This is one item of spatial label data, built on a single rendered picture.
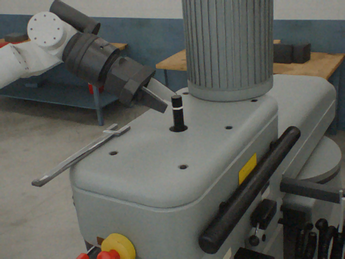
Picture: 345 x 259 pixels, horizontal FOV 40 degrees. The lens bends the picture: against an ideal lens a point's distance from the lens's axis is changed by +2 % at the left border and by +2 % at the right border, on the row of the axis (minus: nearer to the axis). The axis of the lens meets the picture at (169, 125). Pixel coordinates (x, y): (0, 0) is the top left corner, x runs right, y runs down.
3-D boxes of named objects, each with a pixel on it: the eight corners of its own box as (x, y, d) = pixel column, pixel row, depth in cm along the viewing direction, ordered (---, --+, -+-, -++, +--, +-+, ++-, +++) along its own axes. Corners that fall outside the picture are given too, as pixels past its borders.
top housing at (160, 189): (190, 284, 74) (182, 198, 68) (66, 243, 88) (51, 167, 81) (284, 155, 111) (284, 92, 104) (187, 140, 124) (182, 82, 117)
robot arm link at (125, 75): (144, 97, 98) (95, 70, 99) (162, 59, 94) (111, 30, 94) (121, 121, 87) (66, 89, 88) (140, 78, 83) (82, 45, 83)
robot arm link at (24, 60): (73, 39, 88) (11, 75, 88) (83, 50, 97) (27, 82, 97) (56, 10, 89) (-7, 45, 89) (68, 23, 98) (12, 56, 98)
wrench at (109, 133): (44, 189, 74) (43, 184, 74) (26, 184, 76) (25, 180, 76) (130, 129, 94) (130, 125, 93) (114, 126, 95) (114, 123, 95)
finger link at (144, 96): (163, 114, 89) (135, 98, 89) (170, 101, 87) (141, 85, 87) (160, 117, 87) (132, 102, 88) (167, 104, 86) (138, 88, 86)
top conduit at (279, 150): (217, 258, 73) (216, 239, 72) (194, 251, 75) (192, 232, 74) (301, 140, 108) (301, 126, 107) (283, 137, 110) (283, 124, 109)
